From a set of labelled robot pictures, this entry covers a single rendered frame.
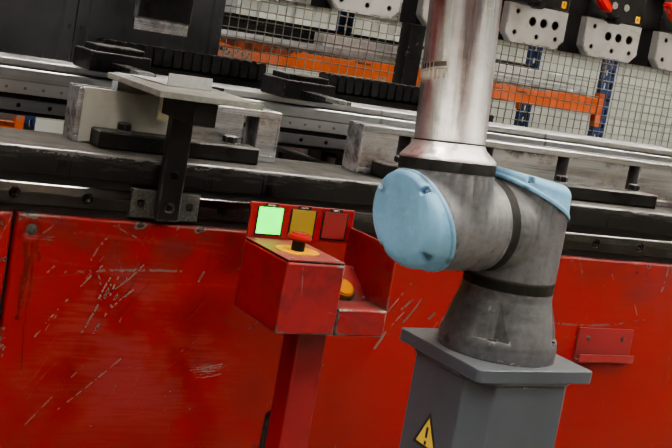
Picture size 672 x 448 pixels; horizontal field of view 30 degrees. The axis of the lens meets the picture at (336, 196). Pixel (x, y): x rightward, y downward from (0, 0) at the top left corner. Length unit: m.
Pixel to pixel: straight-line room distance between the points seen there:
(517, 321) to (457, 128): 0.26
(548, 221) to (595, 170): 1.22
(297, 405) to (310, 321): 0.17
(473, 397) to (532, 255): 0.19
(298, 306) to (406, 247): 0.54
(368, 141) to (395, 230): 0.97
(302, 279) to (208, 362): 0.36
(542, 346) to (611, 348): 1.17
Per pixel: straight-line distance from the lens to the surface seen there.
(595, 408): 2.77
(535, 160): 2.66
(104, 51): 2.42
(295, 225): 2.11
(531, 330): 1.57
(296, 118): 2.63
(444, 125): 1.46
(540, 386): 1.58
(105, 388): 2.20
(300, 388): 2.08
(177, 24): 2.27
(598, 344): 2.72
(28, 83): 2.43
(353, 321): 2.03
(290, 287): 1.95
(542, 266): 1.56
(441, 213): 1.42
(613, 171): 2.80
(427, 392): 1.61
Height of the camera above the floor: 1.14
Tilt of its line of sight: 8 degrees down
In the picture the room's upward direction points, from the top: 10 degrees clockwise
